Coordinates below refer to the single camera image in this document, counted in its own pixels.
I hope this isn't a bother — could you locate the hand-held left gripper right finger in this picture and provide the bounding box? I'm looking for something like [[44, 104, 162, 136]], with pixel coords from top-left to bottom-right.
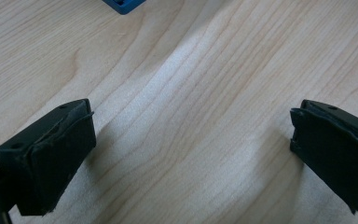
[[289, 99, 358, 217]]

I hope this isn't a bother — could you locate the blue plastic file rack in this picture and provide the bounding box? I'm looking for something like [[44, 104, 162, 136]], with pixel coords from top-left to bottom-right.
[[102, 0, 147, 16]]

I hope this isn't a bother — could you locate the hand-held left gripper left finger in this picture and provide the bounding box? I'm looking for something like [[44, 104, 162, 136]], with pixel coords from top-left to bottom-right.
[[0, 98, 98, 217]]

